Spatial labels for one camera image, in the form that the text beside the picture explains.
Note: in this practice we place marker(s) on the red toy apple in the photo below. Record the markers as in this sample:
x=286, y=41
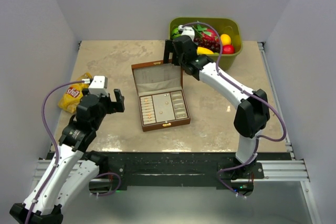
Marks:
x=228, y=50

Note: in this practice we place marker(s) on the purple toy grapes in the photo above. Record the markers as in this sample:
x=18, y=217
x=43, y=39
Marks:
x=213, y=46

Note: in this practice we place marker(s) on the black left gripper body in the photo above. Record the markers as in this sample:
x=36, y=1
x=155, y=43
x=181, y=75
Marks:
x=105, y=106

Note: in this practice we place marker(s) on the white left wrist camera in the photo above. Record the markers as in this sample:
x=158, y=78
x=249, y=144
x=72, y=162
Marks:
x=98, y=86

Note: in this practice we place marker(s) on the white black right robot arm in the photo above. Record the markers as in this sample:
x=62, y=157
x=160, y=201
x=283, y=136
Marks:
x=252, y=112

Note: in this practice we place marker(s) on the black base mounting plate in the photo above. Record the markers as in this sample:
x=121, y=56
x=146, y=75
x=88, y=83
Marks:
x=121, y=170

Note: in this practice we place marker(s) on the green plastic fruit bin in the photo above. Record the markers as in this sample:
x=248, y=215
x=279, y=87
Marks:
x=220, y=26

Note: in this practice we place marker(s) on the brown ring earring tray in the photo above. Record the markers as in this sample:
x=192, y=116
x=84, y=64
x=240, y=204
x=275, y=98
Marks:
x=175, y=111

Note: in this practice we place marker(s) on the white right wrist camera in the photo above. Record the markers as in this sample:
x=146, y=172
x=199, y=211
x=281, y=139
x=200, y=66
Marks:
x=186, y=31

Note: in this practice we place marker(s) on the brown jewelry box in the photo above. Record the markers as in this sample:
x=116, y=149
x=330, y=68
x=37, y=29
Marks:
x=154, y=77

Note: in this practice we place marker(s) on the green toy melon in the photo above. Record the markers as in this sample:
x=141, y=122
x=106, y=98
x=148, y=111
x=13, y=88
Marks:
x=176, y=32

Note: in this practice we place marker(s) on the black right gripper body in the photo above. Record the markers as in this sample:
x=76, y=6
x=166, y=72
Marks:
x=177, y=59

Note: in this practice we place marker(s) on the pink toy dragon fruit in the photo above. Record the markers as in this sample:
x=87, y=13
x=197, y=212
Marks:
x=205, y=33

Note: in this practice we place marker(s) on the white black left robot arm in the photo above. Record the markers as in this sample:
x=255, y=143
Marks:
x=71, y=167

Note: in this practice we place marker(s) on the aluminium frame rail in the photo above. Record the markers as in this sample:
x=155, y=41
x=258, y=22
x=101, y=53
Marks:
x=210, y=134

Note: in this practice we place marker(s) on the yellow toy mango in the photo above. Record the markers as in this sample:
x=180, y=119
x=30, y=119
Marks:
x=204, y=51

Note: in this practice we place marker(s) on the yellow orange toy lemon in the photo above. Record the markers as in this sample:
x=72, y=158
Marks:
x=225, y=39

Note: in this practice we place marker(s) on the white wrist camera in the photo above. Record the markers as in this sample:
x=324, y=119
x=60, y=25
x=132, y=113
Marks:
x=98, y=86
x=186, y=31

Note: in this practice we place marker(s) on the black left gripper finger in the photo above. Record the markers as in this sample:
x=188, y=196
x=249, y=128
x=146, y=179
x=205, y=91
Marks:
x=117, y=107
x=118, y=96

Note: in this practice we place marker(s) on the yellow potato chips bag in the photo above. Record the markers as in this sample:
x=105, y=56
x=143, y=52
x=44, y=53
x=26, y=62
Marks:
x=73, y=94

